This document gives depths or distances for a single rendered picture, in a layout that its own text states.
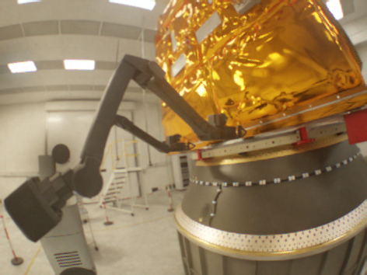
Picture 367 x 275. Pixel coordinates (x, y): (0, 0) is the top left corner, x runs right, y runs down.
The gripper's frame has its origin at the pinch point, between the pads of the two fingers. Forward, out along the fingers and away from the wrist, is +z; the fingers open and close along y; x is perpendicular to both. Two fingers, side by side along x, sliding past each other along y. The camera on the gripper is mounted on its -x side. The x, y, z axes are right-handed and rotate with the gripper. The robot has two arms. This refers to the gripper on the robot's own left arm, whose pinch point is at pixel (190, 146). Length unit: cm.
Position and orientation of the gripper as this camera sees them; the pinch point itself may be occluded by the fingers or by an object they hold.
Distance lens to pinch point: 127.2
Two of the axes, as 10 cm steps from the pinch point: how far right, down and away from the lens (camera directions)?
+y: -5.0, 1.9, 8.4
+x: 1.3, 9.8, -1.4
